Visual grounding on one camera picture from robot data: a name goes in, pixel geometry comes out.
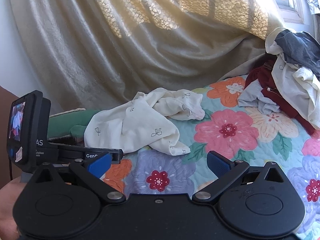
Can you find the beige patterned curtain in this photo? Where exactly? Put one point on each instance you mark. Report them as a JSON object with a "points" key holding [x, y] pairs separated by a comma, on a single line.
{"points": [[140, 42]]}

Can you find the floral quilt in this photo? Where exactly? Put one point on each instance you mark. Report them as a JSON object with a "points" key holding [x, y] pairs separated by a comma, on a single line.
{"points": [[225, 130]]}

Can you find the dark grey garment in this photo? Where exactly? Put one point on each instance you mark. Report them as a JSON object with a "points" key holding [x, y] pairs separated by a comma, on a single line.
{"points": [[297, 47]]}

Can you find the person's left hand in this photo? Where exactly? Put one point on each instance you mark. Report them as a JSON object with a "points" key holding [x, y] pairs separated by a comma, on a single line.
{"points": [[10, 205]]}

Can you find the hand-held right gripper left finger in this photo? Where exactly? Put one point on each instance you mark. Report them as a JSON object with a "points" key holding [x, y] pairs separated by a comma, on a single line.
{"points": [[100, 165]]}

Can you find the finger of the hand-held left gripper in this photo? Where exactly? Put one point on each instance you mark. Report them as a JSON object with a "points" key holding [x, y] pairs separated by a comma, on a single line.
{"points": [[95, 155]]}

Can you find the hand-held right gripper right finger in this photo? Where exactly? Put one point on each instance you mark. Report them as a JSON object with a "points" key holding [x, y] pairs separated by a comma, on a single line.
{"points": [[217, 163]]}

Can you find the white bow-print garment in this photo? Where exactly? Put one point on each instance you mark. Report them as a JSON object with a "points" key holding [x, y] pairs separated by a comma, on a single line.
{"points": [[292, 90], [130, 125]]}

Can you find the light grey garment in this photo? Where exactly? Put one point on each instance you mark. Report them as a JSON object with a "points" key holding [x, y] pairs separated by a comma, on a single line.
{"points": [[255, 97]]}

